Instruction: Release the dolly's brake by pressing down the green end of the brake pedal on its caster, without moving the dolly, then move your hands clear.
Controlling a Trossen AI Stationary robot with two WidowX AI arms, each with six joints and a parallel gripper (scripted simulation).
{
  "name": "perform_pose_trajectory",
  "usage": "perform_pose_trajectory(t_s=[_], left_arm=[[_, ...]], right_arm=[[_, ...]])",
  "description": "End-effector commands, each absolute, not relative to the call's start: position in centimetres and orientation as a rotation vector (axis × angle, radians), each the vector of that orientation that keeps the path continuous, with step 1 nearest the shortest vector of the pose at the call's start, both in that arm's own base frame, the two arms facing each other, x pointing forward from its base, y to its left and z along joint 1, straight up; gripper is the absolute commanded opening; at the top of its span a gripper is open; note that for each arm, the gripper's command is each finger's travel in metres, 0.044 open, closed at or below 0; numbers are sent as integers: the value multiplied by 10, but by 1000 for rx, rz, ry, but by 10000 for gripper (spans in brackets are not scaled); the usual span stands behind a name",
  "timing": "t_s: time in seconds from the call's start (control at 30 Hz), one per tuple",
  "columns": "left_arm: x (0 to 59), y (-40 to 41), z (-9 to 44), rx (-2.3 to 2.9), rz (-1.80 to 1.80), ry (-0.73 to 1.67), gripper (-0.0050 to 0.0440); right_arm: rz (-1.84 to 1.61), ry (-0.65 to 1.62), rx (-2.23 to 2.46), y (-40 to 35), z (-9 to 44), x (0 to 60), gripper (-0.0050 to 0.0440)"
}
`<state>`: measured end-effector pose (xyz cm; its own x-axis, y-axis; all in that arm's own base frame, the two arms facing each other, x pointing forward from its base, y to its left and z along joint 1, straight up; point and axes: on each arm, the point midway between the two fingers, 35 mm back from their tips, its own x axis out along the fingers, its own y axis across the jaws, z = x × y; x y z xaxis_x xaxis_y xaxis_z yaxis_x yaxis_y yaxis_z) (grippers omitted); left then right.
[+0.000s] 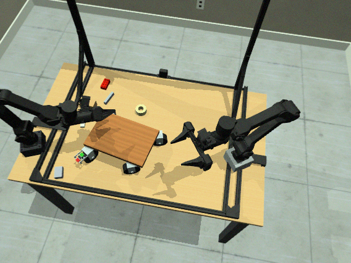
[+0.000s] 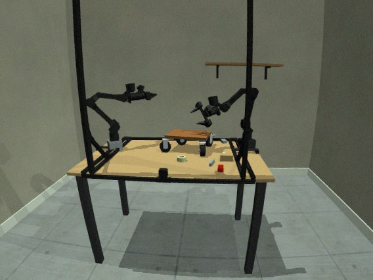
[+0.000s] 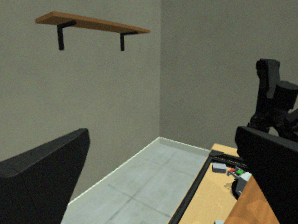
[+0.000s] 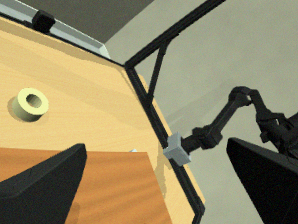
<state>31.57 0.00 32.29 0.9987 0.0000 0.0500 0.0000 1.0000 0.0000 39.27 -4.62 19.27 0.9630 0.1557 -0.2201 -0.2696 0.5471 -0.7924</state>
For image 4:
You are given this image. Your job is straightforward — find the pale yellow roll of tape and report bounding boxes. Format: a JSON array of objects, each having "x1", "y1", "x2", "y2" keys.
[{"x1": 12, "y1": 88, "x2": 49, "y2": 122}]

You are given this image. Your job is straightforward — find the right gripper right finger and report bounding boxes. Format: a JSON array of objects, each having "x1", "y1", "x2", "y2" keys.
[{"x1": 226, "y1": 137, "x2": 298, "y2": 224}]

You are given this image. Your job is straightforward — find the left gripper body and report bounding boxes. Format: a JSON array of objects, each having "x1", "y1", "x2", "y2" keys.
[{"x1": 275, "y1": 126, "x2": 298, "y2": 157}]

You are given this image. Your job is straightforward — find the wooden platform dolly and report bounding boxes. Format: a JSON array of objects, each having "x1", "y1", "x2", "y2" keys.
[{"x1": 0, "y1": 147, "x2": 173, "y2": 224}]

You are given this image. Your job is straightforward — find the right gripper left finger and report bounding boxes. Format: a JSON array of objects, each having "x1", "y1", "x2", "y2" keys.
[{"x1": 0, "y1": 143, "x2": 87, "y2": 224}]

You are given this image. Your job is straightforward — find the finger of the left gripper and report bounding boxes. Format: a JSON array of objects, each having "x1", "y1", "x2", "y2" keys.
[{"x1": 286, "y1": 141, "x2": 298, "y2": 160}]

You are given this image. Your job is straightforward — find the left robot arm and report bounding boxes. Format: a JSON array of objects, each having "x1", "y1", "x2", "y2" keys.
[{"x1": 180, "y1": 86, "x2": 298, "y2": 155}]

